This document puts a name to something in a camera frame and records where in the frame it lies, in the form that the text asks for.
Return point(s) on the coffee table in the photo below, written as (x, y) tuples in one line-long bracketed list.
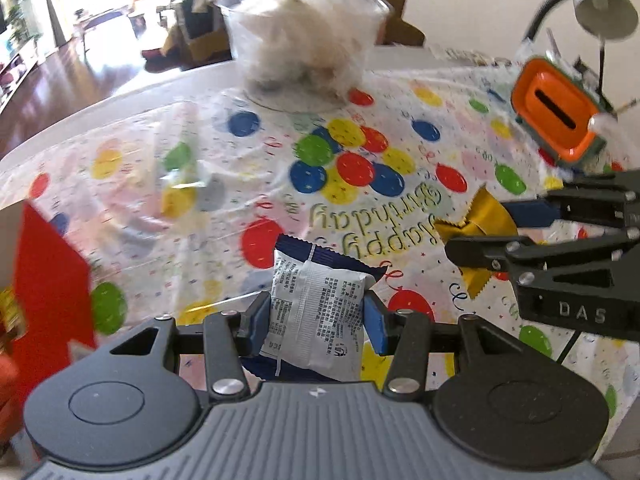
[(105, 20)]

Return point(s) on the white plastic bag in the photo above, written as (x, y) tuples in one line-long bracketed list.
[(305, 15)]

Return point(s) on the balloon print tablecloth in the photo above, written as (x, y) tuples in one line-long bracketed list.
[(350, 160)]

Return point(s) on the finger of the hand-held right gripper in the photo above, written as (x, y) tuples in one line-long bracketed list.
[(530, 210), (485, 252)]

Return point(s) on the gold snack packet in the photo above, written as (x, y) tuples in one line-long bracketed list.
[(480, 217)]

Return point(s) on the clear printed plastic wrapper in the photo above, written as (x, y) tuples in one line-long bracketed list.
[(470, 56)]

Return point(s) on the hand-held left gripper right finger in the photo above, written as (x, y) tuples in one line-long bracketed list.
[(375, 325)]

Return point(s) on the blue white snack packet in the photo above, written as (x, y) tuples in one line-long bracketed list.
[(320, 310)]

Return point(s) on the red cardboard box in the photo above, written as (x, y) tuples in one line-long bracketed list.
[(50, 270)]

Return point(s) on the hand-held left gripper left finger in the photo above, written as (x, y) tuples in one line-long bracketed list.
[(257, 325)]

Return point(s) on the crumpled clear plastic film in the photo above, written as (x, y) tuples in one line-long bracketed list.
[(175, 190)]

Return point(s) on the green potted plant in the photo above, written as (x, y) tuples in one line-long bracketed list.
[(20, 10)]

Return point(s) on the clear plastic bin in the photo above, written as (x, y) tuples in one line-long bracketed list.
[(300, 60)]

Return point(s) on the white tissue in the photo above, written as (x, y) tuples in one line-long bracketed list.
[(605, 124)]

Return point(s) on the orange green tissue box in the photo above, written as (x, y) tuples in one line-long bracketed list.
[(555, 105)]

